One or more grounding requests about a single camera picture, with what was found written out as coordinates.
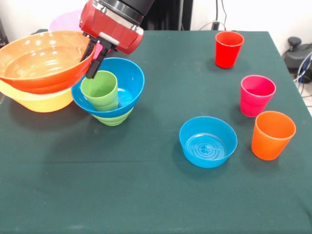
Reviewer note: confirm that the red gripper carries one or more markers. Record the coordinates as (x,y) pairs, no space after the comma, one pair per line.
(109,29)

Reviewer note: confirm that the large yellow-orange plastic bowl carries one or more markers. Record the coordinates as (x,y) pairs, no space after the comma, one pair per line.
(41,102)

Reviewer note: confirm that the magenta plastic cup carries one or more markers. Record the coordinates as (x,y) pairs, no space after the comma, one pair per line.
(253,104)

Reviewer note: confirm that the orange plastic cup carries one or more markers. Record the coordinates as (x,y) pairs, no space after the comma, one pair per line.
(268,146)

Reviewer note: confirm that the large pink plastic bowl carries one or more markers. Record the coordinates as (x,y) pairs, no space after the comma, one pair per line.
(65,22)

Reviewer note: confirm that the orange-red plastic bowl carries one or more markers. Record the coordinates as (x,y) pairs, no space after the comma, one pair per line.
(36,61)

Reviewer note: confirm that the small ringed blue bowl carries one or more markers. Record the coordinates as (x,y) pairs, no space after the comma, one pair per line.
(207,148)

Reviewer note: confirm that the small green plastic bowl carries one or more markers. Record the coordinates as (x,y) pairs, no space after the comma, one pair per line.
(113,119)

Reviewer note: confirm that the green plastic cup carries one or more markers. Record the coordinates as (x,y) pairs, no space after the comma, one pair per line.
(102,95)

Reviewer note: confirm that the large smooth blue bowl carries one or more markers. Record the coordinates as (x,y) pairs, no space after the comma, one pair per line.
(131,78)

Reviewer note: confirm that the red plastic cup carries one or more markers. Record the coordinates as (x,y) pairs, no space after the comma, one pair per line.
(228,53)

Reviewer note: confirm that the dark green tablecloth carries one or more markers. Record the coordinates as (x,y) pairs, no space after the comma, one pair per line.
(146,195)

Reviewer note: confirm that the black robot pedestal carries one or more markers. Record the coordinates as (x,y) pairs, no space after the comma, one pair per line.
(165,14)

